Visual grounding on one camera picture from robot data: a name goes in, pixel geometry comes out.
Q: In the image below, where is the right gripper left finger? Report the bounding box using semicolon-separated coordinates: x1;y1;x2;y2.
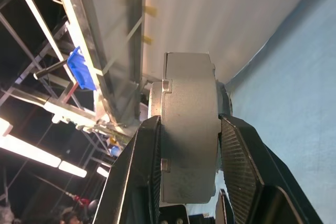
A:
93;115;162;224

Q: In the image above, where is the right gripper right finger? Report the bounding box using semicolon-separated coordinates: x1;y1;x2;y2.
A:
217;113;324;224

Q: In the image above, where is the grey toothed motor lid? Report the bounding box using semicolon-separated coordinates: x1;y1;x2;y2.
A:
148;52;173;204

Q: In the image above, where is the grey motor housing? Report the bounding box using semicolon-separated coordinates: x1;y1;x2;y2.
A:
160;51;234;205

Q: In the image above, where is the short fluorescent lamp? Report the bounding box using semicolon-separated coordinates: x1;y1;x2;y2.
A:
58;160;88;178

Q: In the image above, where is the dark-haired person head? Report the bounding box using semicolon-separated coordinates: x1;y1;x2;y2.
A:
58;206;83;224

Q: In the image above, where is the blue table cover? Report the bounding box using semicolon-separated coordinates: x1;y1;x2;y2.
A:
186;0;336;224

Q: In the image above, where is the long fluorescent lamp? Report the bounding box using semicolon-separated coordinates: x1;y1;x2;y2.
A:
0;133;62;168

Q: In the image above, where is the blue plastic bin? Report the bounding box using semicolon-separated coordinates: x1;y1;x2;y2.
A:
66;46;98;92

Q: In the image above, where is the metal shelf rack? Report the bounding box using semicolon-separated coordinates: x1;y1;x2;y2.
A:
0;0;139;162

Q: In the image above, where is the black handle bar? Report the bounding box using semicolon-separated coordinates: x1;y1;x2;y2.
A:
33;59;69;80

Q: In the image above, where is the aluminium backdrop frame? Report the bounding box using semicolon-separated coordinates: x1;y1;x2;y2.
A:
51;0;148;131

